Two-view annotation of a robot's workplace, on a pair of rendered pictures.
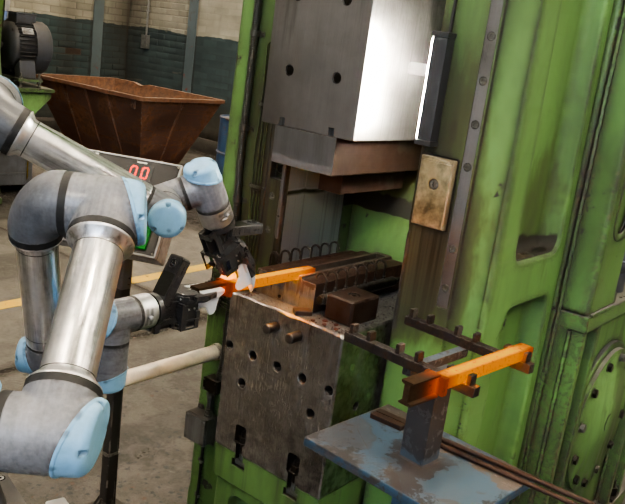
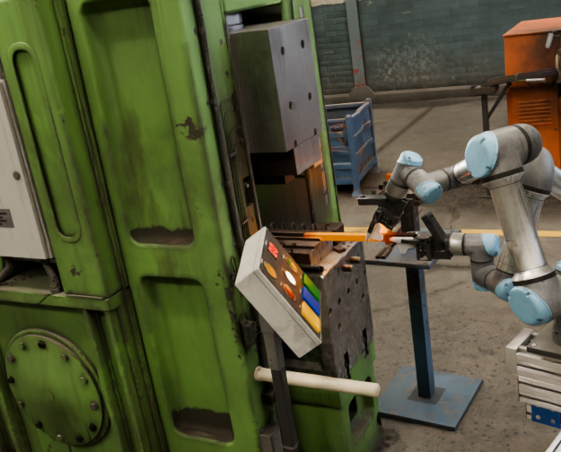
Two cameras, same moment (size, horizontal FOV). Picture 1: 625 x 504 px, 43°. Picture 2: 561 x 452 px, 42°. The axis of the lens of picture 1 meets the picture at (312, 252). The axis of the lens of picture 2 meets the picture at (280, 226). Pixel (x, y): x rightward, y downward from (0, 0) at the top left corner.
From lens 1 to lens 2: 349 cm
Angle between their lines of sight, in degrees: 92
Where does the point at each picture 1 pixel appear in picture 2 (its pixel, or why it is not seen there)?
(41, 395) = not seen: outside the picture
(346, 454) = not seen: hidden behind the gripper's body
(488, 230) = (327, 149)
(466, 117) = not seen: hidden behind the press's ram
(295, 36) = (287, 80)
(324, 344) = (358, 250)
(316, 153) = (313, 150)
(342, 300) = (340, 226)
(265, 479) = (358, 365)
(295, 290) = (325, 245)
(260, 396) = (347, 320)
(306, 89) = (300, 113)
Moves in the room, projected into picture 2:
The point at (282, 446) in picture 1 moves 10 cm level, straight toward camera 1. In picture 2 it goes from (359, 333) to (384, 327)
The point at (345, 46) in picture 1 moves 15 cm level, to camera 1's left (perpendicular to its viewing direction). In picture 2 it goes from (308, 73) to (318, 78)
